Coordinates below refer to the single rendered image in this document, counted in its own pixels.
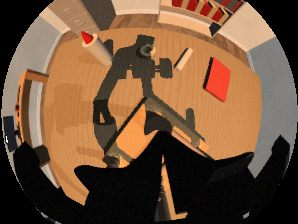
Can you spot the tan roll of tape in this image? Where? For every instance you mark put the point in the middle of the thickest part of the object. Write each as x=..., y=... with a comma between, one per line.
x=147, y=47

